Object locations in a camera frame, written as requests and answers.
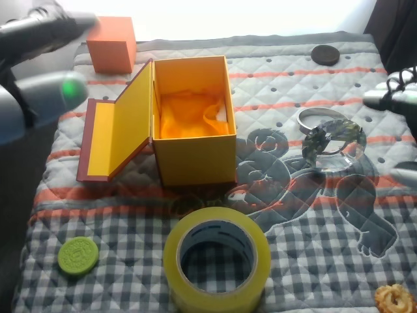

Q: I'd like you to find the grey quilt with printed bear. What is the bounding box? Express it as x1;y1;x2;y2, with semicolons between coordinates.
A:
11;31;417;313

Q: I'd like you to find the yellow clear tape roll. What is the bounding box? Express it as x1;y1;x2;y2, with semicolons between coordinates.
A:
162;206;272;313

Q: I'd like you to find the yellow gift box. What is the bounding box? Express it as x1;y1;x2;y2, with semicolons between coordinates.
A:
76;54;238;188

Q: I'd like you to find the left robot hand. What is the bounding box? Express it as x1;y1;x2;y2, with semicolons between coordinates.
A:
0;5;99;146

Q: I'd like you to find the orange satin lining cloth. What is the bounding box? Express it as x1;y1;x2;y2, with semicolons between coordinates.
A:
158;92;236;140

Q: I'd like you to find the golden butter cookie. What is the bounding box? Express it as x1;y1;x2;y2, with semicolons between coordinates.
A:
374;283;409;313

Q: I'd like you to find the dark brown sandwich cookie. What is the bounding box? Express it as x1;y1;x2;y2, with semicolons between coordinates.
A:
310;45;340;66

